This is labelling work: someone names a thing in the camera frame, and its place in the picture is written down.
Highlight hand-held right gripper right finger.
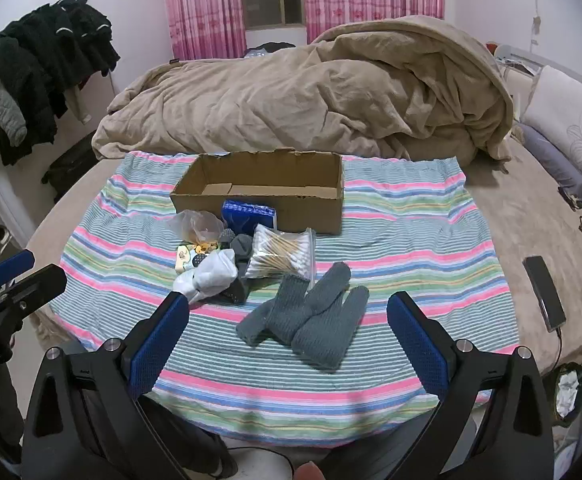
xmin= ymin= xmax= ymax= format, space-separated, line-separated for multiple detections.
xmin=386 ymin=291 xmax=556 ymax=480

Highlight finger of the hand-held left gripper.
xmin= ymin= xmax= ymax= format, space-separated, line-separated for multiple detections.
xmin=1 ymin=264 xmax=68 ymax=316
xmin=0 ymin=252 xmax=36 ymax=286

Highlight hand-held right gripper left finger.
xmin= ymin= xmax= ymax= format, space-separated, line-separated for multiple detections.
xmin=21 ymin=291 xmax=192 ymax=480

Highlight cotton swab bag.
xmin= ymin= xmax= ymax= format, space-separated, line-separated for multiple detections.
xmin=243 ymin=225 xmax=317 ymax=283

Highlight blue tissue pack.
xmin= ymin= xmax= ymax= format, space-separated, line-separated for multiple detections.
xmin=222 ymin=199 xmax=278 ymax=233

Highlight cardboard box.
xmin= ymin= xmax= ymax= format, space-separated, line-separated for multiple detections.
xmin=170 ymin=149 xmax=345 ymax=236

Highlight striped cloth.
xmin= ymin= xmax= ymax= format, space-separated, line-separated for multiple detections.
xmin=51 ymin=150 xmax=522 ymax=436

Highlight white sock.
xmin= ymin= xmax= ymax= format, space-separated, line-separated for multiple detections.
xmin=172 ymin=249 xmax=239 ymax=306

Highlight grey knit glove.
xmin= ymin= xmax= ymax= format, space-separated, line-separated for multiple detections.
xmin=236 ymin=274 xmax=314 ymax=347
xmin=291 ymin=261 xmax=370 ymax=372

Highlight small printed packet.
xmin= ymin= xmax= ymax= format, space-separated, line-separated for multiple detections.
xmin=176 ymin=242 xmax=219 ymax=273

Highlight dark suitcase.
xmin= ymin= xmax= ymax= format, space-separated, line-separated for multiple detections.
xmin=41 ymin=130 xmax=99 ymax=201

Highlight grey sock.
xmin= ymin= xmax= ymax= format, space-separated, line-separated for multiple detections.
xmin=221 ymin=228 xmax=258 ymax=306

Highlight clear plastic bag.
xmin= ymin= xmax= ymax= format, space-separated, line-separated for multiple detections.
xmin=163 ymin=209 xmax=224 ymax=247

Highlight black smartphone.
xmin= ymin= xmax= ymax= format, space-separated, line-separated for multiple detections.
xmin=523 ymin=255 xmax=566 ymax=333

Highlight grey quilted jacket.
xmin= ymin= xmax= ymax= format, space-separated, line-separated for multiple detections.
xmin=0 ymin=85 xmax=28 ymax=147

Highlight trash bin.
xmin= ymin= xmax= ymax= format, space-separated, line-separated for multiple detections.
xmin=546 ymin=362 xmax=582 ymax=428

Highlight hanging black clothes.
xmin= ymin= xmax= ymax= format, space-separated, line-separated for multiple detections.
xmin=0 ymin=0 xmax=121 ymax=167

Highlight grey pillow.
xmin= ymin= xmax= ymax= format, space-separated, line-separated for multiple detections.
xmin=521 ymin=124 xmax=582 ymax=198

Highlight white floral pillow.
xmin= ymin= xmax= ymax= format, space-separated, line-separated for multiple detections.
xmin=520 ymin=65 xmax=582 ymax=201

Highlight beige blanket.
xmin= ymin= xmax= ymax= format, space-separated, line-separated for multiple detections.
xmin=92 ymin=16 xmax=516 ymax=163

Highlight dark bag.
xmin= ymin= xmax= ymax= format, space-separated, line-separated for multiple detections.
xmin=243 ymin=41 xmax=299 ymax=58

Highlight black charging cable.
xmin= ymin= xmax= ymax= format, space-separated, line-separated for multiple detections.
xmin=553 ymin=327 xmax=572 ymax=367

